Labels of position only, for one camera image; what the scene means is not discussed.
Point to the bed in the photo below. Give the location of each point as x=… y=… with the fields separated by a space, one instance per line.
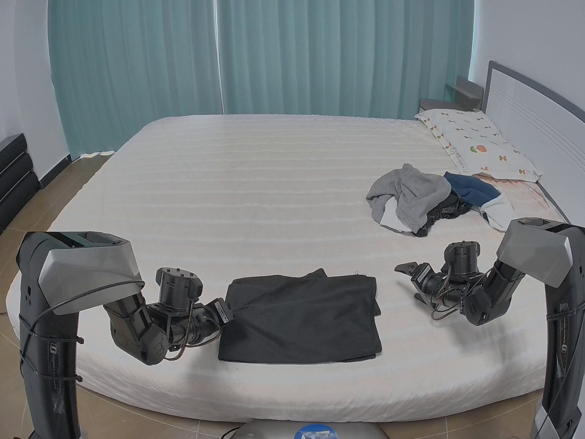
x=274 y=190

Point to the white printed pillow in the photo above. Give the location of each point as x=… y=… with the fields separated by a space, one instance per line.
x=475 y=144

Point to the pile of clothes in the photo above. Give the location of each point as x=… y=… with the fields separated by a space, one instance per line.
x=416 y=190

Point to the black chest of drawers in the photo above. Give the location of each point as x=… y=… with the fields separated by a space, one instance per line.
x=16 y=181

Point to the black T-shirt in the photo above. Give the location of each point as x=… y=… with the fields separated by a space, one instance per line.
x=297 y=318

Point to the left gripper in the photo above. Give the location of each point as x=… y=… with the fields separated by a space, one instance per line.
x=219 y=313

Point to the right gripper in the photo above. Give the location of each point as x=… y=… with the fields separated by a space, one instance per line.
x=432 y=286

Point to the blue-green curtain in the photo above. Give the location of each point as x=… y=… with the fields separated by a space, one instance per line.
x=342 y=39
x=137 y=62

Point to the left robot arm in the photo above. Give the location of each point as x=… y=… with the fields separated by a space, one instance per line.
x=50 y=359

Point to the grey bedside table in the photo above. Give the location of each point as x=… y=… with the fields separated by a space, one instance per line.
x=461 y=92

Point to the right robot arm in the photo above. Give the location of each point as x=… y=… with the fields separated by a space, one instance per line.
x=562 y=336

